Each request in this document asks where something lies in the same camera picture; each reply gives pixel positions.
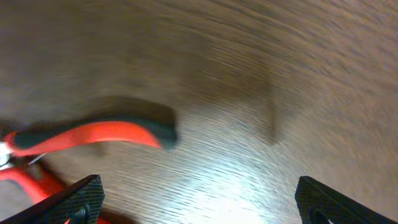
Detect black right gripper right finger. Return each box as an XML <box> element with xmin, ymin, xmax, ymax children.
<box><xmin>295</xmin><ymin>176</ymin><xmax>397</xmax><ymax>224</ymax></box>

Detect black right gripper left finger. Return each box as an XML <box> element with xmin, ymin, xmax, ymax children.
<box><xmin>1</xmin><ymin>175</ymin><xmax>105</xmax><ymax>224</ymax></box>

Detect red handled small cutters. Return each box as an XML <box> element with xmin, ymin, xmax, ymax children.
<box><xmin>1</xmin><ymin>116</ymin><xmax>178</xmax><ymax>205</ymax></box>

